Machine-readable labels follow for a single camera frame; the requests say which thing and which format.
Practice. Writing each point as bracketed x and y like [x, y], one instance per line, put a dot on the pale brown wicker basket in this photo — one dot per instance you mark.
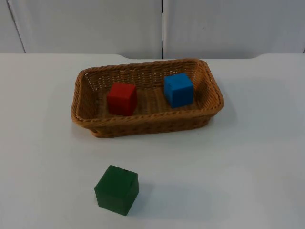
[143, 124]

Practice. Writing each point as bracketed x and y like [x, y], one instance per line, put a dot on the green cube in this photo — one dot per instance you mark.
[116, 190]

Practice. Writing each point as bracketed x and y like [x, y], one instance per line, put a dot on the red cube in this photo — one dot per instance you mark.
[121, 99]

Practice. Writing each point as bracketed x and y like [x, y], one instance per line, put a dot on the blue cube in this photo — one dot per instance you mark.
[178, 89]

